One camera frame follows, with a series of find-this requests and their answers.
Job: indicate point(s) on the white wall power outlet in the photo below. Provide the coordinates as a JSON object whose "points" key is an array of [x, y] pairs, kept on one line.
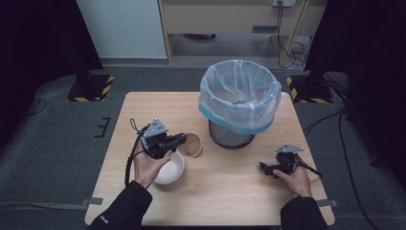
{"points": [[284, 2]]}

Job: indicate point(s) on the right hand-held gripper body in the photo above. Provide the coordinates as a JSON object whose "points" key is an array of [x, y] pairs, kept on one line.
{"points": [[287, 159]]}

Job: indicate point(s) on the white disposable bowl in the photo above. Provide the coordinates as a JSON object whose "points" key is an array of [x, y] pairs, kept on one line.
{"points": [[174, 169]]}

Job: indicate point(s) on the grey tape strip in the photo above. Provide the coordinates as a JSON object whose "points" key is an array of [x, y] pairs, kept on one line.
{"points": [[94, 201], [327, 202]]}

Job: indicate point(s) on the brown paper cup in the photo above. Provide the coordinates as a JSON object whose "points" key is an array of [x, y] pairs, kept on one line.
{"points": [[193, 148]]}

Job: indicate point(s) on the dark curtain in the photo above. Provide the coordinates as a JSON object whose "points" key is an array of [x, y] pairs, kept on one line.
{"points": [[38, 48], [367, 64]]}

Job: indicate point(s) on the person's right hand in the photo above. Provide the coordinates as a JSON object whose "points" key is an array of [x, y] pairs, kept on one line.
{"points": [[297, 182]]}

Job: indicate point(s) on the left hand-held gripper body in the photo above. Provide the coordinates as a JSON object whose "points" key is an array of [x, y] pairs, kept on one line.
{"points": [[156, 140]]}

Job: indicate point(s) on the person's left hand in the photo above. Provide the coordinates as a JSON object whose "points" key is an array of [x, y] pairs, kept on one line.
{"points": [[146, 167]]}

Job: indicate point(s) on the black stand base yellow stripes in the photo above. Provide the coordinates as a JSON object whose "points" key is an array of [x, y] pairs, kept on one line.
{"points": [[92, 89], [311, 91]]}

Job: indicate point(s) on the translucent blue trash bag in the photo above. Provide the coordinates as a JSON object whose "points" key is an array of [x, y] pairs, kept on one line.
{"points": [[239, 86]]}

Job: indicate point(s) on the metal mesh trash bin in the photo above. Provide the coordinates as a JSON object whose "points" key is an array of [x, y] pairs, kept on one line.
{"points": [[230, 137]]}

